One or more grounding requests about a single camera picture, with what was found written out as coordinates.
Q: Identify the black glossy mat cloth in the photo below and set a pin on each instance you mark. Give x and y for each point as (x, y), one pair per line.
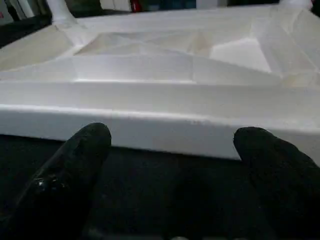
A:
(150, 187)

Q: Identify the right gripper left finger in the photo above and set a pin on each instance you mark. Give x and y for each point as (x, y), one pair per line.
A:
(70, 180)

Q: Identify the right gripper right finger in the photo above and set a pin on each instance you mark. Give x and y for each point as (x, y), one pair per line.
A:
(282, 187)

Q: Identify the white plastic table top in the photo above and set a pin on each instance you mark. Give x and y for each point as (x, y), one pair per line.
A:
(162, 75)

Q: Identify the red bottle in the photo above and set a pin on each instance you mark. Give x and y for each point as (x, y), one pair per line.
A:
(135, 5)

